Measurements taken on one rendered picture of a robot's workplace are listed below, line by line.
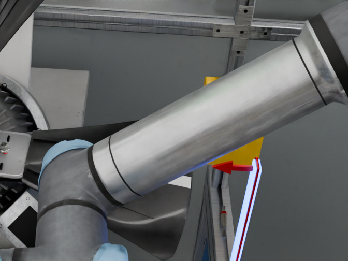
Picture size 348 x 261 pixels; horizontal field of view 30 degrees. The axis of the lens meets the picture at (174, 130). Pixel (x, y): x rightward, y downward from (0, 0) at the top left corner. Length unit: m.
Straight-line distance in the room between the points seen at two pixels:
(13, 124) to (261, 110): 0.49
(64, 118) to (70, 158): 0.76
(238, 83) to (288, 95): 0.05
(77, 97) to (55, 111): 0.07
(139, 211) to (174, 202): 0.05
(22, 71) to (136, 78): 0.59
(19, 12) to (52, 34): 0.76
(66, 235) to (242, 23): 1.03
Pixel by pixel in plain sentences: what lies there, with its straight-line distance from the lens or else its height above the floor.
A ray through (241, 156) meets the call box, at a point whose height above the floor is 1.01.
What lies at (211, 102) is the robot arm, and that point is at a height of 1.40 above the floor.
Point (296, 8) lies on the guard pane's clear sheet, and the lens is 1.62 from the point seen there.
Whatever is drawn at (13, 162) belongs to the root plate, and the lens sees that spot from 0.90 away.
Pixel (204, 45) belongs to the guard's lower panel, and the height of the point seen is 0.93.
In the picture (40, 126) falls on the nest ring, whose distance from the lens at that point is 1.09.
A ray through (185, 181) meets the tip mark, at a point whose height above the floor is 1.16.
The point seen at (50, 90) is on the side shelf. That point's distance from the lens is 1.56.
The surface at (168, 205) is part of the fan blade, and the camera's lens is 0.89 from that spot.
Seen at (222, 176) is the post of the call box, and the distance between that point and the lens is 1.33.
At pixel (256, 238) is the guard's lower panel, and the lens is 2.13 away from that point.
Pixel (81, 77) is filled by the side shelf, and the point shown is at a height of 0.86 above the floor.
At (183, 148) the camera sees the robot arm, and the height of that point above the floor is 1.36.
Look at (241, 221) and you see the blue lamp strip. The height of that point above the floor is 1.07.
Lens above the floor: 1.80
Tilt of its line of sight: 40 degrees down
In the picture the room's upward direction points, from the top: 7 degrees clockwise
